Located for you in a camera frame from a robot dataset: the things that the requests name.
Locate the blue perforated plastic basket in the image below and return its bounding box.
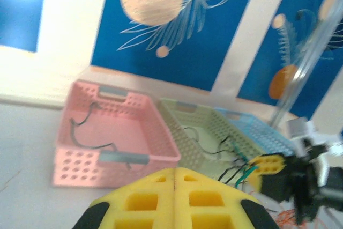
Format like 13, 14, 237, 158
214, 107, 297, 158

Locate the green perforated plastic basket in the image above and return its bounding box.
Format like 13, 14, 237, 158
156, 98, 269, 184

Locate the thin black cable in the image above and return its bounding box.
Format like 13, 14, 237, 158
182, 125, 234, 160
69, 102, 132, 171
217, 158, 253, 183

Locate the thin orange cable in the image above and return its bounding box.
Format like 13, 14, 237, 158
249, 190, 306, 229

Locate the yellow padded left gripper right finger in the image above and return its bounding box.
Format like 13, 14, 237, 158
174, 167, 281, 229

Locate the aluminium corner post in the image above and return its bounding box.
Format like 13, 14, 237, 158
269, 0, 343, 133

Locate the pink perforated plastic basket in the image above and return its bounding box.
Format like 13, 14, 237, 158
52, 80, 181, 189

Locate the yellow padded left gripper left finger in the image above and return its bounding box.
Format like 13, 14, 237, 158
71, 167, 176, 229

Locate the thin green cable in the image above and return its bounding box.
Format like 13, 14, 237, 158
230, 143, 260, 188

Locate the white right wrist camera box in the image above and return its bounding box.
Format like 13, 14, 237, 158
286, 118, 343, 160

